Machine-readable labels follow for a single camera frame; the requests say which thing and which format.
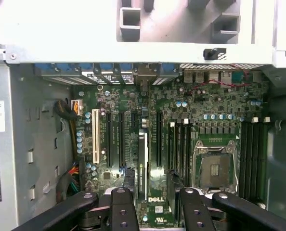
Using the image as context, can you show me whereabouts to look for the CPU socket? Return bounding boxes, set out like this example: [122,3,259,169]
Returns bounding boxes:
[192,139,241,193]

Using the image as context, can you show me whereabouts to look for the white expansion slot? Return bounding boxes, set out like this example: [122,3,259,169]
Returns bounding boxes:
[91,108,102,164]

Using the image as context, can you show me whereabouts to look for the grey power supply unit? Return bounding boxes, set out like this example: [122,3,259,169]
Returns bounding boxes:
[0,45,74,231]

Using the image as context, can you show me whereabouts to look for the green motherboard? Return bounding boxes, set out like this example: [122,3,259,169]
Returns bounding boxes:
[72,72,270,231]

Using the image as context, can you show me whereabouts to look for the blue card retainer strip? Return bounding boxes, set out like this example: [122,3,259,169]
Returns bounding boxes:
[34,62,180,76]

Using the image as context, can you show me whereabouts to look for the open black PC case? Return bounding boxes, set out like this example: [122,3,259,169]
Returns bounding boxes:
[0,36,286,231]

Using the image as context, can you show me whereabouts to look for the black case latch knob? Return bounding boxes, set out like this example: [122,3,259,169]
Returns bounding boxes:
[204,48,227,60]

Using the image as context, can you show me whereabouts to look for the grey parts rack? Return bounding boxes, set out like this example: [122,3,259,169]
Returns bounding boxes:
[115,0,242,46]

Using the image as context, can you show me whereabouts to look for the coloured power wire bundle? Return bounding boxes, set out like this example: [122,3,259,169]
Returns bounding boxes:
[56,162,82,203]

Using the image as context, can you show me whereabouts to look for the yellow black power wires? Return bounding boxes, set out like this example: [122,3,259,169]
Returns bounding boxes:
[53,100,84,159]

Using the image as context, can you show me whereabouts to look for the red twisted wire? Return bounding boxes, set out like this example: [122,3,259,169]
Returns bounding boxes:
[185,64,251,96]

